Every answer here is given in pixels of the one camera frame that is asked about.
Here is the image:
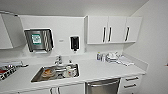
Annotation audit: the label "white wall cabinet two handles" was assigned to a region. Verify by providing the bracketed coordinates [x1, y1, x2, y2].
[0, 10, 28, 51]

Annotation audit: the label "small clear bottle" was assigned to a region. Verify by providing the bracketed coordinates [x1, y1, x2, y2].
[100, 53, 106, 63]

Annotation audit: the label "white cup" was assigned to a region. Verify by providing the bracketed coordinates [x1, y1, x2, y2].
[64, 65, 76, 79]

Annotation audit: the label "black soap dispenser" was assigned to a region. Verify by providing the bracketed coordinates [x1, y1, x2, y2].
[69, 35, 81, 53]

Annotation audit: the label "white narrow drawer unit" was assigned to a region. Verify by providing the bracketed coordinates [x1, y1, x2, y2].
[118, 73, 143, 94]

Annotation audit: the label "stainless steel dishwasher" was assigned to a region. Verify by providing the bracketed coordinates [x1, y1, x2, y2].
[84, 77, 121, 94]

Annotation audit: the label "white wall cabinet three handles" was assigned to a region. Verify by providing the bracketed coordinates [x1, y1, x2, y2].
[83, 14, 144, 46]

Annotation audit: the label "small sink soap pump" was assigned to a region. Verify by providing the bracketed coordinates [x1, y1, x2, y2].
[68, 59, 73, 66]

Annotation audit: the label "stainless steel sink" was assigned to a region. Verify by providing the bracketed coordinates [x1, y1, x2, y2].
[30, 62, 81, 84]

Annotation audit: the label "stack of white dishes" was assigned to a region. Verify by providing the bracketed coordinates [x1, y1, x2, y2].
[105, 51, 123, 65]

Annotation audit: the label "steel paper towel dispenser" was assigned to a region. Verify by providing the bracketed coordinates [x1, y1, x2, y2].
[23, 27, 55, 55]

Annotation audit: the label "brown bowl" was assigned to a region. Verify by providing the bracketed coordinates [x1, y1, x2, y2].
[41, 67, 56, 79]

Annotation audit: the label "chrome faucet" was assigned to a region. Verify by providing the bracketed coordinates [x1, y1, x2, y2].
[54, 55, 65, 66]

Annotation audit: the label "dish drying rack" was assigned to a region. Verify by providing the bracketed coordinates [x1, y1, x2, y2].
[0, 61, 30, 81]

